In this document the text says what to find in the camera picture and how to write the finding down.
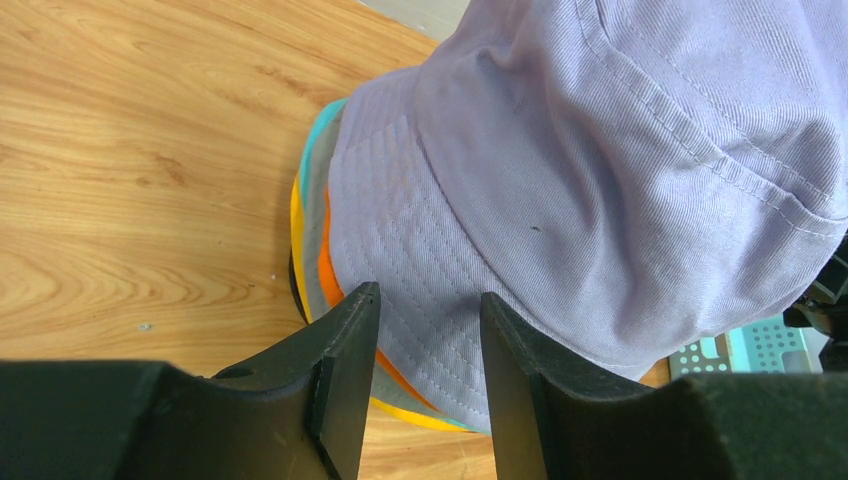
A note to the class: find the yellow bucket hat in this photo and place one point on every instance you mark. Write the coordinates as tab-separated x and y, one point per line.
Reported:
307	209

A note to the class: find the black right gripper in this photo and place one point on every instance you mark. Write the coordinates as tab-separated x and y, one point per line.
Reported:
823	307

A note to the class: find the light blue plastic basket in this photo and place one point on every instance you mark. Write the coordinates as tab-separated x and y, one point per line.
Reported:
766	346

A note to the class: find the light blue bucket hat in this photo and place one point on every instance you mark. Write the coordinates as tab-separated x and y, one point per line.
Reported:
314	142

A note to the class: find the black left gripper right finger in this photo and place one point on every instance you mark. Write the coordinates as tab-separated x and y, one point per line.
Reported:
556	415

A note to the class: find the lavender hat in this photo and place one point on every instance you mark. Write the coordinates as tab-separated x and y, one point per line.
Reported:
630	176

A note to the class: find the orange hat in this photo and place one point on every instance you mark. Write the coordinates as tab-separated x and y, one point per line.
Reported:
334	294

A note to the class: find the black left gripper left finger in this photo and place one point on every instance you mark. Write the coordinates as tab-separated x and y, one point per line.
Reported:
296	410

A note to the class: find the grey hat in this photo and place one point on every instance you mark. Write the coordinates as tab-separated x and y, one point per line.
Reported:
314	225

